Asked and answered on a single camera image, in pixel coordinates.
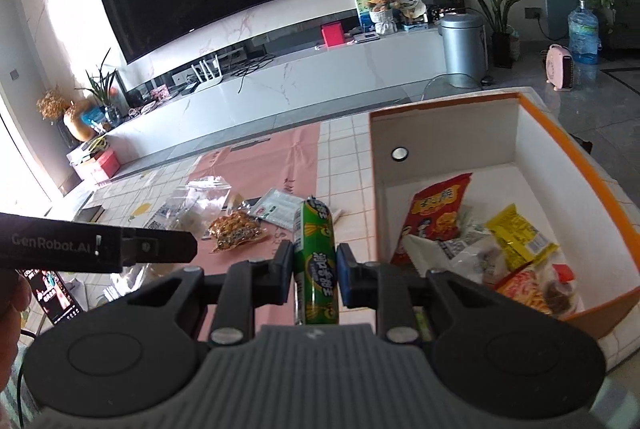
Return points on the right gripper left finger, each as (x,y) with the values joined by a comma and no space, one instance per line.
(246,287)

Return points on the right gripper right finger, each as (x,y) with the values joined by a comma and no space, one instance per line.
(379,287)

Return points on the orange peanut snack pack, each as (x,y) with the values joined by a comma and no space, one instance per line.
(230,231)

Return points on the green sausage snack stick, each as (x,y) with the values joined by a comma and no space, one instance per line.
(315,265)

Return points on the red chip snack bag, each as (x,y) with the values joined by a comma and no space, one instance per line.
(433,214)

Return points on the yellow snack packet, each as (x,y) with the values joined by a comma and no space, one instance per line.
(520,242)

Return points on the white grey snack packet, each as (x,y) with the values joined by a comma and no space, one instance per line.
(281,209)

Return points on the person left hand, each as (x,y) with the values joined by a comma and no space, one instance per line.
(11,323)

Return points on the smartphone with lit screen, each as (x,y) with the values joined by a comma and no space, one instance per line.
(52,295)

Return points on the clear plastic bag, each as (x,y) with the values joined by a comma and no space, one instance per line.
(192,207)

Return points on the red box on floor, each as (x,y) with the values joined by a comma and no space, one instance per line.
(107,164)

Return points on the orange vase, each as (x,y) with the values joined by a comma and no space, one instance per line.
(73,120)

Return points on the left potted green plant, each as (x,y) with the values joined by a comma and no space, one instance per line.
(102,87)

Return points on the orange storage box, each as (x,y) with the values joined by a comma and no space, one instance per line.
(515,153)

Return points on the white tv cabinet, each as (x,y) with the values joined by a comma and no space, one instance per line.
(290,82)

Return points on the white wifi router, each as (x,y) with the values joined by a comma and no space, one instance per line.
(208,72)

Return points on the silver trash bin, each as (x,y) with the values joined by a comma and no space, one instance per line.
(463,37)

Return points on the red box on cabinet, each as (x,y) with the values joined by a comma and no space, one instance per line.
(333,34)

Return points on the teddy bear in basket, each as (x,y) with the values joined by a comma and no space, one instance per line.
(382,15)

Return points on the tall leaf potted plant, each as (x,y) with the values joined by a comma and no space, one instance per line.
(496,13)

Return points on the pink space heater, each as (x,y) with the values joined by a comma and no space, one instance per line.
(559,68)

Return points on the blue water jug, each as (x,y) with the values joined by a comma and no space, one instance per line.
(583,33)

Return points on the dark cabinet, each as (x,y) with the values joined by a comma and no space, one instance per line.
(623,40)

